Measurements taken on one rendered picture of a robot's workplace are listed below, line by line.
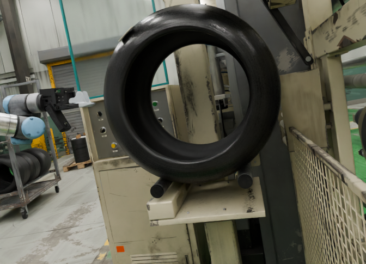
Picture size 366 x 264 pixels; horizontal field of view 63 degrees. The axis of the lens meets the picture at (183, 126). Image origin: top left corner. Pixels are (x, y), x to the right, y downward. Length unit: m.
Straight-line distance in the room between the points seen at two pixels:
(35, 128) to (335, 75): 1.08
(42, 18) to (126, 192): 9.90
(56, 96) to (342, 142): 1.08
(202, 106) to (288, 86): 0.35
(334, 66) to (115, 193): 1.32
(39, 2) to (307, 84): 10.77
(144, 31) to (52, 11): 10.36
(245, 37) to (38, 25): 10.66
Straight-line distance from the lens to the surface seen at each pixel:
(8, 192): 4.60
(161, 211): 0.99
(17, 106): 1.28
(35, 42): 11.34
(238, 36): 0.90
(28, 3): 11.68
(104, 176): 1.85
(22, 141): 1.27
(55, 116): 1.20
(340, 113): 1.25
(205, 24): 0.91
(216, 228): 1.40
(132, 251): 1.96
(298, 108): 1.20
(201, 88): 1.26
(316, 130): 1.22
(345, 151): 1.28
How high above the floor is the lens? 1.18
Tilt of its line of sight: 5 degrees down
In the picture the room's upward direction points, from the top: 10 degrees counter-clockwise
